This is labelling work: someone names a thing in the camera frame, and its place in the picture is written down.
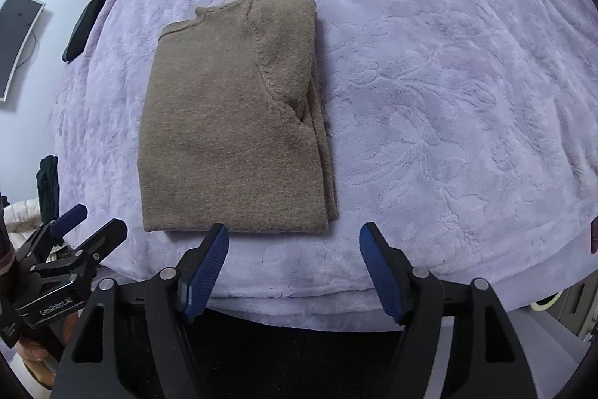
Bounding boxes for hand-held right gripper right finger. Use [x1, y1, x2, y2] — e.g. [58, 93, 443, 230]
[359, 222, 539, 399]

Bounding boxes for dark hanging clothes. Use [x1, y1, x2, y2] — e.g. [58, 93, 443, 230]
[36, 155, 61, 224]

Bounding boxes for white ring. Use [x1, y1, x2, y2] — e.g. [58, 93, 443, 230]
[530, 291, 564, 313]

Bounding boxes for dark folded cloth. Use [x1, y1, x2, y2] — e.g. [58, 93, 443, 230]
[62, 0, 112, 63]

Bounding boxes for white-framed dark panel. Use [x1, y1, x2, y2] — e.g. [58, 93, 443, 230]
[0, 0, 46, 102]

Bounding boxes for white puffy jacket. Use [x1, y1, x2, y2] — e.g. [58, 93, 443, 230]
[4, 199, 50, 250]

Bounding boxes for lavender embossed plush blanket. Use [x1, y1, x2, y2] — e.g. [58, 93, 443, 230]
[44, 0, 598, 332]

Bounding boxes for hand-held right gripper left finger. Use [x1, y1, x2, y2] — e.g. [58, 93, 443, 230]
[49, 223, 230, 399]

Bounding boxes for grey cabinet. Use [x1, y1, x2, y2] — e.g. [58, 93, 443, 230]
[507, 268, 598, 381]

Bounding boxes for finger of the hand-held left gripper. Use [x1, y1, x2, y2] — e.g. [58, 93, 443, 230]
[47, 218, 129, 276]
[19, 203, 89, 262]

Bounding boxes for person's left hand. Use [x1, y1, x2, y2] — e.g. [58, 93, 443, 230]
[16, 324, 64, 387]

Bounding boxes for olive brown knit sweater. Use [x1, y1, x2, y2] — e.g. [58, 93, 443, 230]
[138, 0, 340, 234]

